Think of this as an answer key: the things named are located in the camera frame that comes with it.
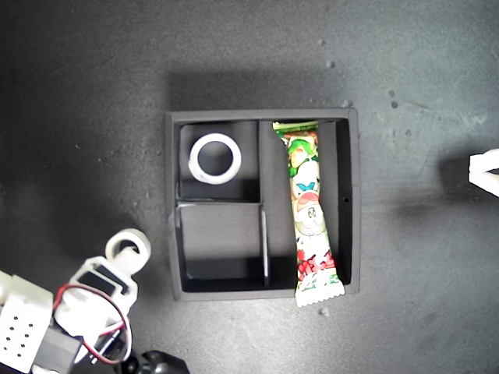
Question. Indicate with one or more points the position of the white tape roll green core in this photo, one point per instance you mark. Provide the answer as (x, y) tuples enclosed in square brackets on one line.
[(113, 243)]

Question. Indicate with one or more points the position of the white tape roll wide hole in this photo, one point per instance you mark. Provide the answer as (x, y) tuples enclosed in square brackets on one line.
[(193, 163)]

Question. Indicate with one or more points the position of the snack bar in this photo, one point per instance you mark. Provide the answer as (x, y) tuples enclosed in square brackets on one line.
[(310, 218)]

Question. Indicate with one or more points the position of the black tray with wells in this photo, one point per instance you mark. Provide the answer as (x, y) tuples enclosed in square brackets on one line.
[(222, 233)]

